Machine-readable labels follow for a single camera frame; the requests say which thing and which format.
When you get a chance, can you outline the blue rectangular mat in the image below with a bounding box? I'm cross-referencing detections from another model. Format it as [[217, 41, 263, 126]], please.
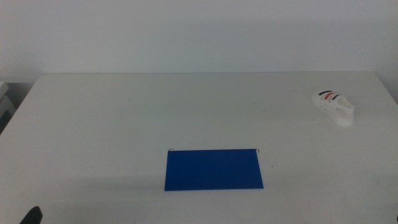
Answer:
[[164, 149, 264, 192]]

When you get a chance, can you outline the white shoe with coloured straps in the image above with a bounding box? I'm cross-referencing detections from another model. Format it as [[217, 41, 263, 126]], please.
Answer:
[[311, 90, 356, 128]]

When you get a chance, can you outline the grey white side cabinet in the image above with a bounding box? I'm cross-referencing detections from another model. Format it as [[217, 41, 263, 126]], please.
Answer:
[[0, 80, 17, 133]]

